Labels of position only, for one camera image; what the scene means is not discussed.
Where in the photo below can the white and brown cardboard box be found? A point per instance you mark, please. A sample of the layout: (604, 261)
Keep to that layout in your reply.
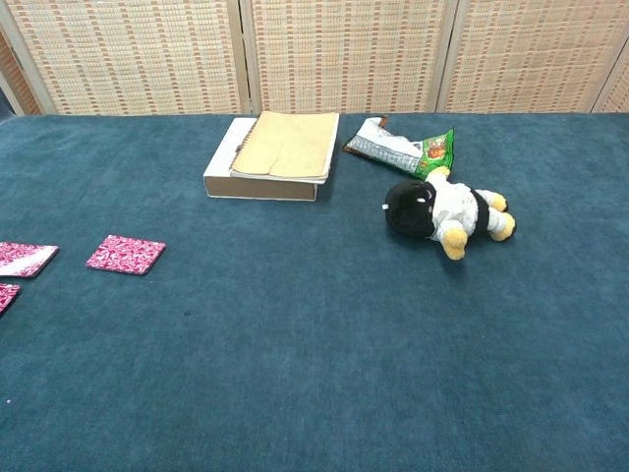
(260, 189)

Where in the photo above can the tan spiral notebook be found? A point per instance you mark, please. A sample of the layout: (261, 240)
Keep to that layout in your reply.
(290, 142)

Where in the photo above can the black-headed plush doll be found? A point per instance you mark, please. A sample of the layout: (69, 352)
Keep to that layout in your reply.
(413, 209)

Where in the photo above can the green and silver snack bag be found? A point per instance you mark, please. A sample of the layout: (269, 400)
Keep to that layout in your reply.
(388, 147)

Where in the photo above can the woven bamboo screen panel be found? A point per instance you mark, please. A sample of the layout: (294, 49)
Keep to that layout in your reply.
(616, 96)
(344, 54)
(531, 54)
(132, 54)
(17, 83)

